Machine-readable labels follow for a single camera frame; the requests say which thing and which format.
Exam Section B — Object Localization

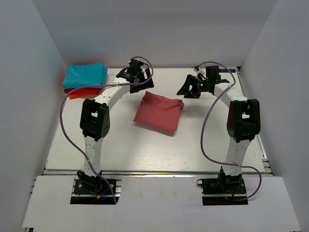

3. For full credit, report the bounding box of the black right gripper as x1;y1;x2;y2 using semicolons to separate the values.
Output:
177;74;210;99

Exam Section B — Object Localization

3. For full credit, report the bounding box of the pink red t-shirt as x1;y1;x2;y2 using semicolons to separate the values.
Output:
133;91;184;135

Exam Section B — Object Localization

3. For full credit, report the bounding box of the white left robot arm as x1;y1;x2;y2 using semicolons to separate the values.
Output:
78;58;154;193

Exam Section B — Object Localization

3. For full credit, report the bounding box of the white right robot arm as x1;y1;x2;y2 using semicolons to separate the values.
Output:
177;62;261;193

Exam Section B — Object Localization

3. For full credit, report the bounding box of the folded teal t-shirt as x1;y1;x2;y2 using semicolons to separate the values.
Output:
62;63;108;89

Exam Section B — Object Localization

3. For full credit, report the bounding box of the folded red orange t-shirt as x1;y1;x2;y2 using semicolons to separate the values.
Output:
69;88;101;100

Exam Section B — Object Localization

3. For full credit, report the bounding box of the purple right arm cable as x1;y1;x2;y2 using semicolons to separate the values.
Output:
194;60;263;200

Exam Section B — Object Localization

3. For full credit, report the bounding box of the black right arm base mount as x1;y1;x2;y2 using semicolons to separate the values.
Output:
196;177;248;206

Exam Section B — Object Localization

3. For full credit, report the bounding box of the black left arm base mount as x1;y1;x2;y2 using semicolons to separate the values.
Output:
70;178;121;205

